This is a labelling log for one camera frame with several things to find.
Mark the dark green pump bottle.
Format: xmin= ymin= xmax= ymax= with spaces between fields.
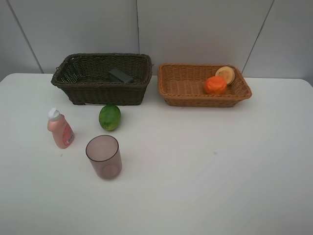
xmin=108 ymin=69 xmax=134 ymax=83

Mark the pink bottle white cap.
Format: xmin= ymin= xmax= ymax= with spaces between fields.
xmin=47 ymin=108 xmax=74 ymax=149

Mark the translucent pink plastic cup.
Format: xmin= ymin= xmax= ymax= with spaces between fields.
xmin=86 ymin=135 xmax=122 ymax=180

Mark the green lime fruit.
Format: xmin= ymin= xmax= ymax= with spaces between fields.
xmin=98 ymin=104 xmax=121 ymax=131

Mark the dark brown wicker basket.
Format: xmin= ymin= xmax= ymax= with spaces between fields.
xmin=51 ymin=53 xmax=152 ymax=106

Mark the orange tangerine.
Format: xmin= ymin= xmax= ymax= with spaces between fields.
xmin=204 ymin=76 xmax=227 ymax=95

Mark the orange wicker basket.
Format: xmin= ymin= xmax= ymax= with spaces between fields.
xmin=157 ymin=63 xmax=252 ymax=108

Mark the red yellow half peach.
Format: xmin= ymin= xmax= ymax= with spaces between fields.
xmin=215 ymin=66 xmax=235 ymax=85

